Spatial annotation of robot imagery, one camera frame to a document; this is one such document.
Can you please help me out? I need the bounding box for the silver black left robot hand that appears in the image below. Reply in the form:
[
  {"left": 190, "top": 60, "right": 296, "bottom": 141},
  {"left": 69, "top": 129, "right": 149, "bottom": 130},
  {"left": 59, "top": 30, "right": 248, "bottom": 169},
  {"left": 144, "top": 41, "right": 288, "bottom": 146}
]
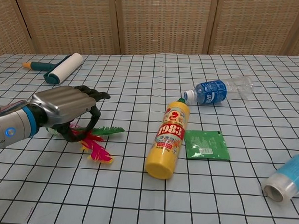
[{"left": 27, "top": 83, "right": 111, "bottom": 144}]

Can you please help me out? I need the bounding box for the feather shuttlecock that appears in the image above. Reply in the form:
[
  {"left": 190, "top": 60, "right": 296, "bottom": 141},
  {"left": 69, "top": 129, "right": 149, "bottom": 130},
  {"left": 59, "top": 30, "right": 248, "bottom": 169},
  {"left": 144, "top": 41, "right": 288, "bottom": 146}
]
[{"left": 45, "top": 122, "right": 127, "bottom": 165}]

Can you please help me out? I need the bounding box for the green white lint roller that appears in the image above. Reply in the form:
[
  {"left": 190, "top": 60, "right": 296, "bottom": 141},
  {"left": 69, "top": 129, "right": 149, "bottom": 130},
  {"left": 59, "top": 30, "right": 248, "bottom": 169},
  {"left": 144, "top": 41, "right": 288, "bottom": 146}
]
[{"left": 21, "top": 51, "right": 84, "bottom": 86}]

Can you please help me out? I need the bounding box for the yellow 1983 bottle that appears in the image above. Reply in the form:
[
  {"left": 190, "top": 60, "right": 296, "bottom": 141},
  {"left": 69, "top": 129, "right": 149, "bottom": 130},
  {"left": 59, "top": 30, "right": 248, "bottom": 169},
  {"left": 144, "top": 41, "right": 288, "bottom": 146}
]
[{"left": 144, "top": 97, "right": 191, "bottom": 181}]

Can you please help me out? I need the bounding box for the blue checkered tablecloth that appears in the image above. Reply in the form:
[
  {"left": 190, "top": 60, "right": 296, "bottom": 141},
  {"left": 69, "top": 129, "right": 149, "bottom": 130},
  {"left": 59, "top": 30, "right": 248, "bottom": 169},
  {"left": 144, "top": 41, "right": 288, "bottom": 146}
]
[{"left": 0, "top": 45, "right": 299, "bottom": 224}]

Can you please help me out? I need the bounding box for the woven folding screen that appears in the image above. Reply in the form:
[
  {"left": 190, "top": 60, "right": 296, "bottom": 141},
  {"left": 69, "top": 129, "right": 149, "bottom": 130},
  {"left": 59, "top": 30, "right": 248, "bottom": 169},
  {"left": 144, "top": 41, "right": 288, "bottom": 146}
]
[{"left": 0, "top": 0, "right": 299, "bottom": 70}]

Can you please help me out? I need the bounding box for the green foil sachet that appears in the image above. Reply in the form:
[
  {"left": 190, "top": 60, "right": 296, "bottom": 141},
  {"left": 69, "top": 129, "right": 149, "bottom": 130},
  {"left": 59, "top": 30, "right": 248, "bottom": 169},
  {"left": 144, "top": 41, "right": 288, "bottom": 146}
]
[{"left": 183, "top": 129, "right": 231, "bottom": 161}]

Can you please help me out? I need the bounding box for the clear blue-label water bottle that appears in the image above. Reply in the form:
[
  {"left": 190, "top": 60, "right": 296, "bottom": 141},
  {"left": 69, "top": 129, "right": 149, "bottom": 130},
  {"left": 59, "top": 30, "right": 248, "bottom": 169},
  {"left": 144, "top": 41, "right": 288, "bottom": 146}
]
[{"left": 183, "top": 73, "right": 254, "bottom": 107}]

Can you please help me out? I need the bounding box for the plastic wrap roll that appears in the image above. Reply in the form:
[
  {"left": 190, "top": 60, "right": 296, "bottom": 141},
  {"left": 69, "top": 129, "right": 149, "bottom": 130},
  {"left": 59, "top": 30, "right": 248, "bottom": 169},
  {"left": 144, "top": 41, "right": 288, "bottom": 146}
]
[{"left": 263, "top": 144, "right": 299, "bottom": 204}]

